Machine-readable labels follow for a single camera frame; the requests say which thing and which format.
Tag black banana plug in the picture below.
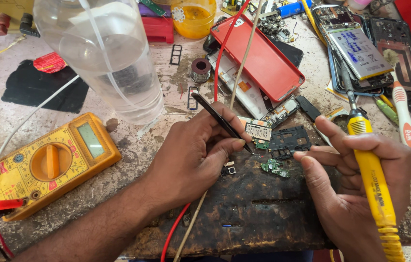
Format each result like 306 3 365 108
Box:
19 13 41 38

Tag white cable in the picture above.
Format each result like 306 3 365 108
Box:
0 74 81 262

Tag circuit board with sim slot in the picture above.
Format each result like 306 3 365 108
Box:
237 116 274 150

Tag yellow plastic cup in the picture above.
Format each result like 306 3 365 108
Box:
171 0 217 40

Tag beige wire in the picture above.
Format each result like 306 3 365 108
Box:
173 0 265 262

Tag small green charging board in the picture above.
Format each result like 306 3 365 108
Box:
260 158 291 178

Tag white phone display frame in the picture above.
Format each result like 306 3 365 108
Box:
205 49 301 121

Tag heap of small electronic parts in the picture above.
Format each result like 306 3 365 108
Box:
256 14 299 43

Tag red multimeter probe plug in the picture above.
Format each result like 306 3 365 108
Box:
0 198 26 213

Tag black plastic phone bracket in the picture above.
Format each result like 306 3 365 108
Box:
268 125 312 160

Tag silver phone battery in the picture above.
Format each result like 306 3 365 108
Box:
328 27 395 81

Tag person's left hand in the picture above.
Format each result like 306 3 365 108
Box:
146 102 253 216

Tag small yellow circuit board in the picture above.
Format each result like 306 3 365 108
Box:
221 0 250 16

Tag clear plastic bottle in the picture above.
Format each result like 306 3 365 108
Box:
32 0 165 126

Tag red phone back cover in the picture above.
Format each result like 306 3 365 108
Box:
210 15 306 103

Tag green handled tool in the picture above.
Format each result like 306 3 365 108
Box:
374 98 399 124

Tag black speaker module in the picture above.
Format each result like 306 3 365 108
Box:
296 95 322 123

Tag green circuit board strip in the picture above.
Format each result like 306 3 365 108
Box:
140 0 167 17

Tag white orange toothbrush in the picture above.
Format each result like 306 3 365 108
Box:
384 48 411 161

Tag black tweezers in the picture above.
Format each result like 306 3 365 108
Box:
191 92 254 155

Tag yellow soldering iron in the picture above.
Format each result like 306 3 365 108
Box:
337 55 407 262

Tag red plastic box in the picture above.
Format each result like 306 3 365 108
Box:
141 16 175 44

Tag red crumpled wrapper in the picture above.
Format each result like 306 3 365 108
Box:
33 52 68 74

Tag yellow digital multimeter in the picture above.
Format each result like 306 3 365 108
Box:
0 112 122 222

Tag blue handled knife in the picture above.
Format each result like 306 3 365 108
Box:
259 0 314 19

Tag red banana plug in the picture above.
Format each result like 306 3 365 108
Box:
0 13 12 36

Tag black phone back cover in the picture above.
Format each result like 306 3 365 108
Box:
368 17 411 103

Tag dark sim tray with card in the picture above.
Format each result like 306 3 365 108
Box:
187 86 199 111

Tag purple flat case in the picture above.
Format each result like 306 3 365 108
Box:
138 2 172 19

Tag opened blue phone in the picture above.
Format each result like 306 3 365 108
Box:
312 4 396 97

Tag black rubber mat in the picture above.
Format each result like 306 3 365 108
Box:
1 59 90 114

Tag yellow cable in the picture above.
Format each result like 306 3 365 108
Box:
301 0 327 46

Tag long red wire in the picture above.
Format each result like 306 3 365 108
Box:
160 0 250 262

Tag small camera module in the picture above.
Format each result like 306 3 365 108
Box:
221 161 237 176

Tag burnt wooden work board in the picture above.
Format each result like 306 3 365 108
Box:
121 146 341 260

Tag person's right hand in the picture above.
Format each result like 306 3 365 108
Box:
293 116 411 255

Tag solder wire spool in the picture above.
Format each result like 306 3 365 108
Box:
190 57 212 84

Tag black sim tray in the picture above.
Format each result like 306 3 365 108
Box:
169 44 183 66

